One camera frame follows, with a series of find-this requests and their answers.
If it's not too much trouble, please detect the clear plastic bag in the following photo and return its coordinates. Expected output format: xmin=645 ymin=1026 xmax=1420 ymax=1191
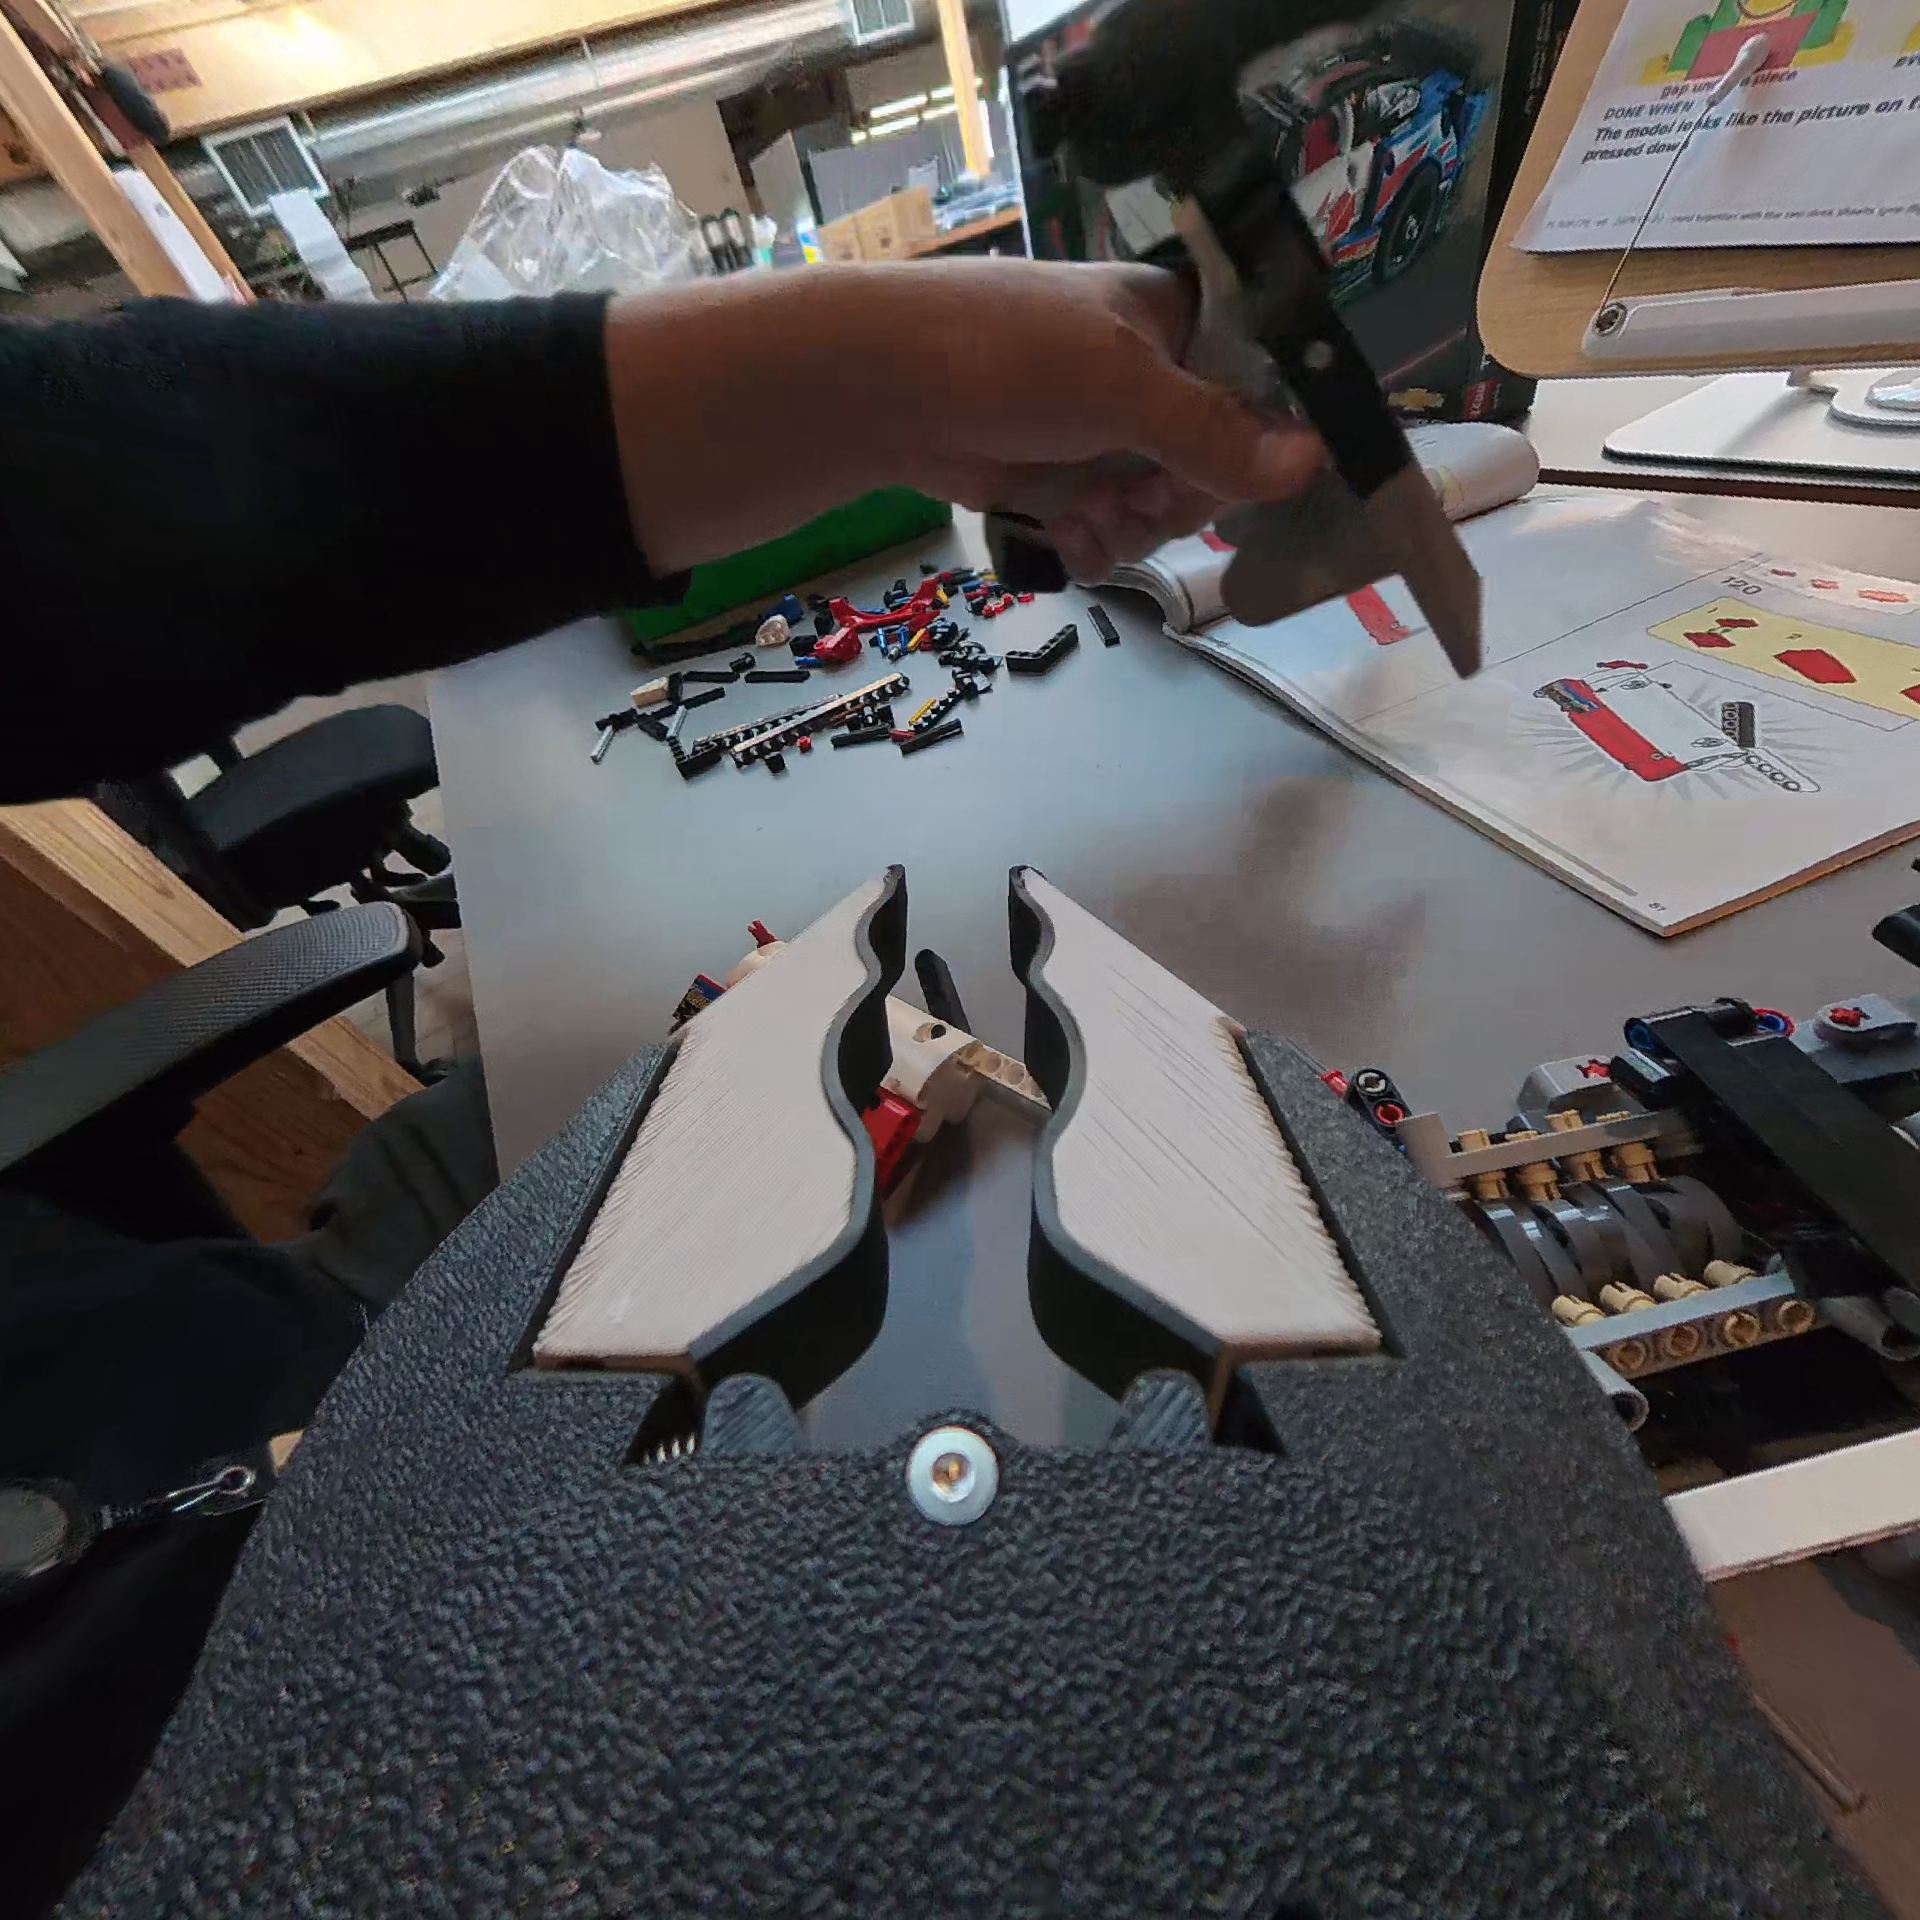
xmin=435 ymin=141 xmax=714 ymax=303

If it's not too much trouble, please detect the toy car set box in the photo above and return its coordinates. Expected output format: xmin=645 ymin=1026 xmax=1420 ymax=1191
xmin=1007 ymin=0 xmax=1577 ymax=429

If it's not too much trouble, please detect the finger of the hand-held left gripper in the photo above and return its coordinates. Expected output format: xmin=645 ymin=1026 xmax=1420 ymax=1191
xmin=1171 ymin=141 xmax=1489 ymax=681
xmin=1218 ymin=479 xmax=1452 ymax=628

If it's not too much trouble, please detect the toy brick car model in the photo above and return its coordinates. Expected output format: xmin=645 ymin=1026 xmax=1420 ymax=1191
xmin=1329 ymin=989 xmax=1920 ymax=1427

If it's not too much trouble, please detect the red white brick side panel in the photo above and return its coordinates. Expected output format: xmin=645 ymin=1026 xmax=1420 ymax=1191
xmin=667 ymin=921 xmax=1052 ymax=1202

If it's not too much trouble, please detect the pile of loose brick pieces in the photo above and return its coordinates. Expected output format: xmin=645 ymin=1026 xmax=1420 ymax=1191
xmin=592 ymin=563 xmax=1128 ymax=781

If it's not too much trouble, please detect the printed instruction sheet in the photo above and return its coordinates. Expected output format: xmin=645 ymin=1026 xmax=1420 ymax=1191
xmin=1507 ymin=0 xmax=1920 ymax=257

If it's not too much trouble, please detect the wooden beam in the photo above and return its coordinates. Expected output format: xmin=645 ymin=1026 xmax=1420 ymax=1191
xmin=0 ymin=0 xmax=253 ymax=303

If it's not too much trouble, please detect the person's left hand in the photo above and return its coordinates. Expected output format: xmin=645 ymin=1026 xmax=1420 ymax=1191
xmin=608 ymin=259 xmax=1338 ymax=589

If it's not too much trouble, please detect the person's left forearm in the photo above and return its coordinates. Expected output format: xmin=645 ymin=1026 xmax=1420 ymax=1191
xmin=0 ymin=293 xmax=695 ymax=807

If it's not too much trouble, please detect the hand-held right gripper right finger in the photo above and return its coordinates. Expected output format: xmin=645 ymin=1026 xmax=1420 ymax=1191
xmin=1007 ymin=865 xmax=1385 ymax=1412

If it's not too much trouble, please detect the instruction booklet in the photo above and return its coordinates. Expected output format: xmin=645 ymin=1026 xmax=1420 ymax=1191
xmin=1103 ymin=428 xmax=1920 ymax=940

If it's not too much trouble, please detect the green plastic bin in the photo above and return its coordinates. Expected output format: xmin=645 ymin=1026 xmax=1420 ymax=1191
xmin=621 ymin=487 xmax=1000 ymax=663

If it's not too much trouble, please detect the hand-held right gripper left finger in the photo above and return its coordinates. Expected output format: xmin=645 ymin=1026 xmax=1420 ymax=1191
xmin=533 ymin=865 xmax=913 ymax=1412

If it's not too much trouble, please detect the brown cardboard box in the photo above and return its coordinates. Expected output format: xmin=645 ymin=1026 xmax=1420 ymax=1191
xmin=817 ymin=188 xmax=940 ymax=265

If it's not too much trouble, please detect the wooden document stand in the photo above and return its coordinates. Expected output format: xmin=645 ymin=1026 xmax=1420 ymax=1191
xmin=1477 ymin=0 xmax=1920 ymax=483

